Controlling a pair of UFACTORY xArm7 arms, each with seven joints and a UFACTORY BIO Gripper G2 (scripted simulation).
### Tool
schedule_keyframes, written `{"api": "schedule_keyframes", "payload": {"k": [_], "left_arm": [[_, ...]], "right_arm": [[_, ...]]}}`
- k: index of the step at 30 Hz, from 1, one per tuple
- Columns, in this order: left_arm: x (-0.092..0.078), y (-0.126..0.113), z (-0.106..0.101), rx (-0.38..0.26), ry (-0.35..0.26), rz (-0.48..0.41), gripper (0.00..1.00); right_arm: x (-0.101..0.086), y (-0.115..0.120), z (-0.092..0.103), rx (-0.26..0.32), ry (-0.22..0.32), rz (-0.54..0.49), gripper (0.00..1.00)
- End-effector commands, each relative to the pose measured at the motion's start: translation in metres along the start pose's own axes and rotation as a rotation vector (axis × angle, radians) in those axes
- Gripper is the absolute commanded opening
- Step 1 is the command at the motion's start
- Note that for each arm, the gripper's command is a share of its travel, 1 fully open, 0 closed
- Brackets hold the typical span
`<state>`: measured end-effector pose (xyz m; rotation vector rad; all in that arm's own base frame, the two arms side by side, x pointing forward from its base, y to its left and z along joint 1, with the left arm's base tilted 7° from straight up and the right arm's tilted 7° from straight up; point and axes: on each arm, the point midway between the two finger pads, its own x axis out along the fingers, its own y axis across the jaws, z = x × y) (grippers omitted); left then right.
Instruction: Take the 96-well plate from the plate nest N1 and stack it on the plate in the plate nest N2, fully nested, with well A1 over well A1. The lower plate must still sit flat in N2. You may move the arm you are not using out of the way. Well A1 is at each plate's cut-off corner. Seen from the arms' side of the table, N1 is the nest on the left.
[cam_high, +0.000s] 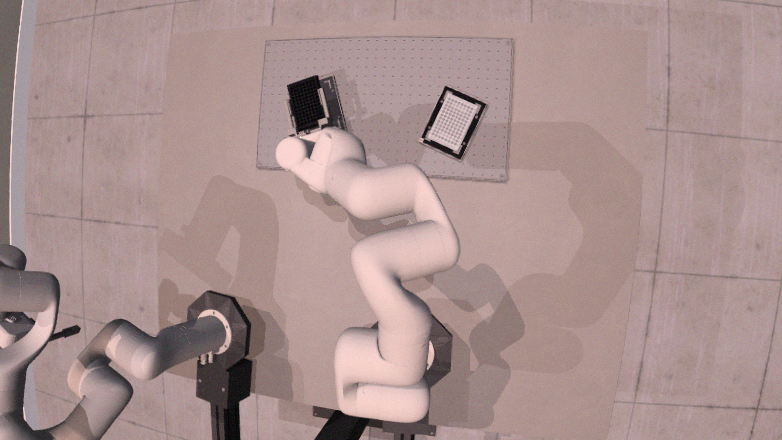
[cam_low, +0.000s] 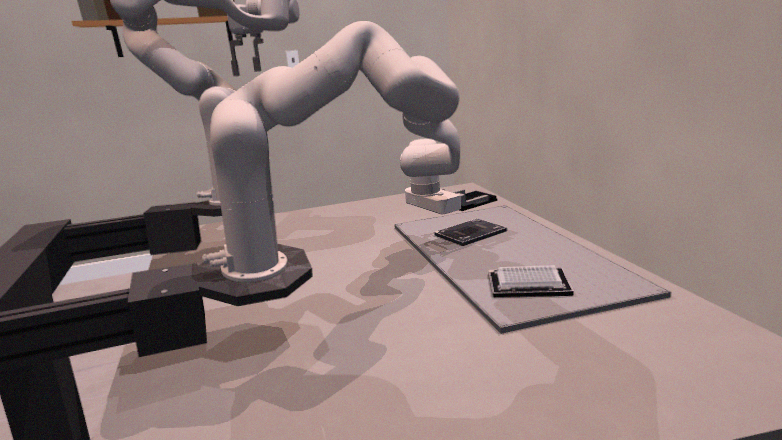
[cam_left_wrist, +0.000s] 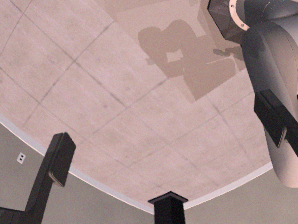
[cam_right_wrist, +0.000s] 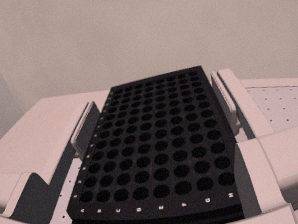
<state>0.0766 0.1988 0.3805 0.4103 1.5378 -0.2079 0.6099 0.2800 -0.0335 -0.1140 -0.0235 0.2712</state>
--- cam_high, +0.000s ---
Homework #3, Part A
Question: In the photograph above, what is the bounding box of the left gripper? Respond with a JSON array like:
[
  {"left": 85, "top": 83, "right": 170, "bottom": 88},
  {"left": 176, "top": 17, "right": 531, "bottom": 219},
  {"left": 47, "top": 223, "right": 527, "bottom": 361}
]
[{"left": 0, "top": 312, "right": 81, "bottom": 348}]

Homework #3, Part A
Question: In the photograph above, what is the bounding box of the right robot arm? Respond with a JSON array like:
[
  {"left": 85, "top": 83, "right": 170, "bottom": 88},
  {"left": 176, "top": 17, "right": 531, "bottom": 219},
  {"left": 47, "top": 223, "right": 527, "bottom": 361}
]
[{"left": 276, "top": 127, "right": 460, "bottom": 423}]

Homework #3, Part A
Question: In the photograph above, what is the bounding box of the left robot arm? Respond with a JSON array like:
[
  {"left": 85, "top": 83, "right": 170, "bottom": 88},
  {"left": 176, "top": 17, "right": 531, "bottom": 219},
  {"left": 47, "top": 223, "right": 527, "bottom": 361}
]
[{"left": 0, "top": 244, "right": 233, "bottom": 440}]

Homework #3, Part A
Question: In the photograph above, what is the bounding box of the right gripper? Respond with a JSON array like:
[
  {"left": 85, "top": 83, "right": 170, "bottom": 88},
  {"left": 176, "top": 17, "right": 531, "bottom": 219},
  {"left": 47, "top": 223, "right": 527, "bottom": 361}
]
[{"left": 284, "top": 88, "right": 331, "bottom": 142}]

